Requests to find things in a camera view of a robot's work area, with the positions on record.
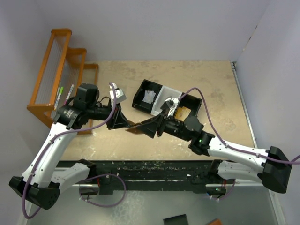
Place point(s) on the silver item in tray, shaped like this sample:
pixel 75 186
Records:
pixel 149 96

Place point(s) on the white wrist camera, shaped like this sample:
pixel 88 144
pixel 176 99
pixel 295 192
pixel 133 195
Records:
pixel 117 95
pixel 169 106

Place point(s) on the green marker pen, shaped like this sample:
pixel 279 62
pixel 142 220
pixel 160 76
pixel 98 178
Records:
pixel 59 93

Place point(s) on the brown leather card holder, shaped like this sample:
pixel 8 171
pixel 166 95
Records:
pixel 134 129

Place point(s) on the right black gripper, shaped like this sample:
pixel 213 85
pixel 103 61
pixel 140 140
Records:
pixel 149 127

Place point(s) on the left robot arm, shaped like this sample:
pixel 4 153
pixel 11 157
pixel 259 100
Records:
pixel 40 184

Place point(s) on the orange object at bottom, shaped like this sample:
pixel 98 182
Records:
pixel 215 222

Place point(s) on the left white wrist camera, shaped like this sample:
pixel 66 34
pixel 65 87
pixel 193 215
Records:
pixel 117 95

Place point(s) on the orange wooden tiered rack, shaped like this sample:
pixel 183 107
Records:
pixel 63 66

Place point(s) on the black and white organizer tray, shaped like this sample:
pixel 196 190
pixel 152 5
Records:
pixel 162 93

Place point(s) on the pink marker pen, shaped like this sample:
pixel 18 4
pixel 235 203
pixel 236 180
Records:
pixel 69 93

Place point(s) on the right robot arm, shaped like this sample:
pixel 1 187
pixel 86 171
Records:
pixel 267 166

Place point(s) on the black box at bottom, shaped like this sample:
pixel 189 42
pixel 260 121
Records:
pixel 176 220

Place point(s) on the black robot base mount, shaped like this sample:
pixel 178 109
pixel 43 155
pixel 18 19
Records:
pixel 197 176

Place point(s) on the gold card in tray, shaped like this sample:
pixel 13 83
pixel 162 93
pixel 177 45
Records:
pixel 182 113

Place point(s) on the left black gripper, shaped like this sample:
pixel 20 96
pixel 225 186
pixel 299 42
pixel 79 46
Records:
pixel 117 119

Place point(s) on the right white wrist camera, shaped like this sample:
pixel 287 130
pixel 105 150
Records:
pixel 169 106

